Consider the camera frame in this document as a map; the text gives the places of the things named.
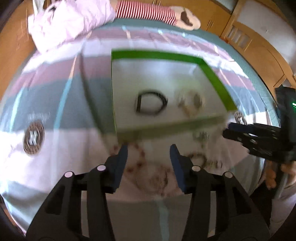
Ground black watch strap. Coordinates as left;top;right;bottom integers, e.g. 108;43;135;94
134;90;169;115

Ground green crystal brooch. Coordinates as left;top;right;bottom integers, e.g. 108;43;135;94
192;131;210;148

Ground operator right hand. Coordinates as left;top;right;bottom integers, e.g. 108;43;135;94
265;160;289;190

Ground wooden bed footboard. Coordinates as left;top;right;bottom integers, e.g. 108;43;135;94
220;0;296;98

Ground teal green blanket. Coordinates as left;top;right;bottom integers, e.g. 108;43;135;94
105;19;236;54

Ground red striped plush toy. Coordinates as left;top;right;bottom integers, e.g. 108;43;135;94
110;1;201;31

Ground green white cardboard box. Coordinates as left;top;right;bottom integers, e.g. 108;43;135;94
87;49;237;142

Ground wooden bed headboard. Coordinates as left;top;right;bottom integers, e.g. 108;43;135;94
1;1;35;96

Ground pink crumpled pillow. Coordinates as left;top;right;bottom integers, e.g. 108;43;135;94
28;1;116;53

